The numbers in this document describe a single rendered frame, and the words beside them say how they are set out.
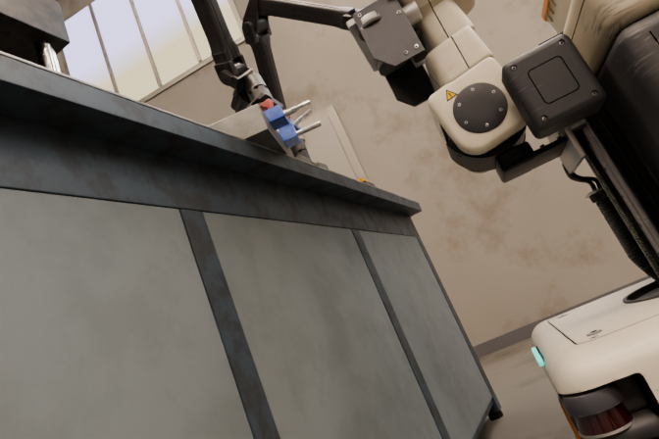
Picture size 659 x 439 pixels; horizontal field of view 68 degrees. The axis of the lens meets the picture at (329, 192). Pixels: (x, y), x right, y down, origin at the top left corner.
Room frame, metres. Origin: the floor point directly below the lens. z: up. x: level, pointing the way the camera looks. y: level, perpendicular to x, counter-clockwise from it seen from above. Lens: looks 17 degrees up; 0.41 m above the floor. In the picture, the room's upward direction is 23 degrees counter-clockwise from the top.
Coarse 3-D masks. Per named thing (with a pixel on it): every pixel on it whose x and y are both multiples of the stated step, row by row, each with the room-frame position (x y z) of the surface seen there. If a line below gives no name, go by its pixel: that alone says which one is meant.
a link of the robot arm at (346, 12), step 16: (256, 0) 1.28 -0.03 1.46; (272, 0) 1.28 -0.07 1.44; (288, 0) 1.28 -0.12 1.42; (256, 16) 1.31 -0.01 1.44; (272, 16) 1.32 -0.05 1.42; (288, 16) 1.30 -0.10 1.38; (304, 16) 1.29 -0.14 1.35; (320, 16) 1.28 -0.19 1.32; (336, 16) 1.27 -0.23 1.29; (256, 32) 1.35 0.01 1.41
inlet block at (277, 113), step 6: (306, 102) 0.86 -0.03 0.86; (276, 108) 0.85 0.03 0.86; (294, 108) 0.86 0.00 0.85; (300, 108) 0.86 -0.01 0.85; (270, 114) 0.85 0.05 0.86; (276, 114) 0.85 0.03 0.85; (282, 114) 0.85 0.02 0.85; (288, 114) 0.87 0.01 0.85; (270, 120) 0.85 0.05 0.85; (276, 120) 0.85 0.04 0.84; (282, 120) 0.86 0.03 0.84; (276, 126) 0.88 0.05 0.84
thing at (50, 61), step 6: (36, 42) 1.43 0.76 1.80; (42, 42) 1.43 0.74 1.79; (48, 42) 1.45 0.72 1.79; (36, 48) 1.43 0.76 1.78; (42, 48) 1.43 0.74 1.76; (48, 48) 1.44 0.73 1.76; (36, 54) 1.44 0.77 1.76; (42, 54) 1.43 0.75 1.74; (48, 54) 1.44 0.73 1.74; (54, 54) 1.46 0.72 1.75; (42, 60) 1.43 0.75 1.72; (48, 60) 1.44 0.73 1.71; (54, 60) 1.45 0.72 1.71; (48, 66) 1.43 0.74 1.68; (54, 66) 1.45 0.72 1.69; (60, 72) 1.47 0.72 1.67
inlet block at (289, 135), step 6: (288, 126) 0.96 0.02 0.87; (306, 126) 0.97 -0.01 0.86; (312, 126) 0.97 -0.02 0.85; (318, 126) 0.97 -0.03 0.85; (282, 132) 0.96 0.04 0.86; (288, 132) 0.96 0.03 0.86; (294, 132) 0.96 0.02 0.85; (300, 132) 0.97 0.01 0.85; (282, 138) 0.96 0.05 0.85; (288, 138) 0.96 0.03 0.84; (294, 138) 0.96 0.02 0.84; (288, 144) 0.98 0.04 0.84; (294, 144) 0.99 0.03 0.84
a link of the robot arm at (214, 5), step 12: (192, 0) 1.04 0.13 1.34; (204, 0) 1.03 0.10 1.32; (216, 0) 1.06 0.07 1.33; (204, 12) 1.05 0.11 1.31; (216, 12) 1.06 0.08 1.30; (204, 24) 1.08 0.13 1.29; (216, 24) 1.07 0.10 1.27; (216, 36) 1.09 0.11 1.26; (228, 36) 1.11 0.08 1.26; (216, 48) 1.12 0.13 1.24; (228, 48) 1.12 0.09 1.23; (216, 60) 1.14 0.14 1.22; (228, 60) 1.13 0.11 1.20; (240, 60) 1.17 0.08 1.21; (216, 72) 1.16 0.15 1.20; (240, 72) 1.17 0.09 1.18
